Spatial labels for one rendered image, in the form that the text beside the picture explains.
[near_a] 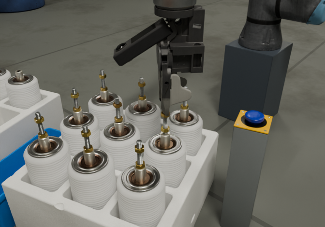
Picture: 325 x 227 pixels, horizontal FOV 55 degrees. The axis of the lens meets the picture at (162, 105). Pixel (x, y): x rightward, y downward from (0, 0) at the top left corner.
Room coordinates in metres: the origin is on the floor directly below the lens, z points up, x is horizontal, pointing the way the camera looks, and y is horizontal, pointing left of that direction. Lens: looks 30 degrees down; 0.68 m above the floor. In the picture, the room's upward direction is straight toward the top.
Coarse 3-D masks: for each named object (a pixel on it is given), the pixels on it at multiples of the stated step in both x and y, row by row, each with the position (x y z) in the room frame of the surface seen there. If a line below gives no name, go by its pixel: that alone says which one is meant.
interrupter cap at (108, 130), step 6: (108, 126) 0.62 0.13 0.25; (114, 126) 0.62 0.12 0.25; (126, 126) 0.62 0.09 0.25; (132, 126) 0.62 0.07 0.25; (108, 132) 0.60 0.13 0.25; (114, 132) 0.60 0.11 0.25; (126, 132) 0.60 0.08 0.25; (132, 132) 0.60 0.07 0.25; (108, 138) 0.57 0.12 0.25; (114, 138) 0.57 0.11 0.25; (120, 138) 0.57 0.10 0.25; (126, 138) 0.57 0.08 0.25
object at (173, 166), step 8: (184, 144) 0.56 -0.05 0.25; (144, 152) 0.55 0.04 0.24; (152, 152) 0.53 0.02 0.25; (184, 152) 0.54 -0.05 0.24; (152, 160) 0.52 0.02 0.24; (160, 160) 0.51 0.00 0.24; (168, 160) 0.51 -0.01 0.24; (176, 160) 0.52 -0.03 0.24; (184, 160) 0.54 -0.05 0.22; (160, 168) 0.51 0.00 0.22; (168, 168) 0.51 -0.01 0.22; (176, 168) 0.52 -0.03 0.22; (184, 168) 0.54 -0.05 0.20; (168, 176) 0.51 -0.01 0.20; (176, 176) 0.52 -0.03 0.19; (168, 184) 0.51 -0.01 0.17; (176, 184) 0.52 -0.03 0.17
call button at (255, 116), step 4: (248, 112) 0.56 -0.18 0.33; (252, 112) 0.56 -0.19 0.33; (256, 112) 0.56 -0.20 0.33; (260, 112) 0.56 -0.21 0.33; (248, 116) 0.55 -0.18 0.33; (252, 116) 0.55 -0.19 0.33; (256, 116) 0.55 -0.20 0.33; (260, 116) 0.55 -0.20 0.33; (264, 116) 0.55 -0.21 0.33; (248, 120) 0.54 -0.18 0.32; (252, 120) 0.54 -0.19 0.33; (256, 120) 0.53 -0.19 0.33; (260, 120) 0.54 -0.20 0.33; (256, 124) 0.54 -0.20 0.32
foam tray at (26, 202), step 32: (192, 160) 0.58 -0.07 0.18; (32, 192) 0.48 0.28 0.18; (64, 192) 0.48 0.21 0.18; (192, 192) 0.51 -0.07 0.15; (32, 224) 0.48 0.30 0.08; (64, 224) 0.44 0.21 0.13; (96, 224) 0.40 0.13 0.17; (128, 224) 0.40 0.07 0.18; (160, 224) 0.40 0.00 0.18; (192, 224) 0.52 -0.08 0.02
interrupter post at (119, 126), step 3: (114, 123) 0.60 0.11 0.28; (117, 123) 0.59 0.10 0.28; (120, 123) 0.60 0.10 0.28; (123, 123) 0.60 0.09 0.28; (117, 126) 0.59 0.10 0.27; (120, 126) 0.59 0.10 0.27; (123, 126) 0.60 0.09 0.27; (117, 129) 0.59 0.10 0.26; (120, 129) 0.59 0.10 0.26; (123, 129) 0.60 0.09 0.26; (117, 132) 0.59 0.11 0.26; (120, 132) 0.59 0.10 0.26; (123, 132) 0.60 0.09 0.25
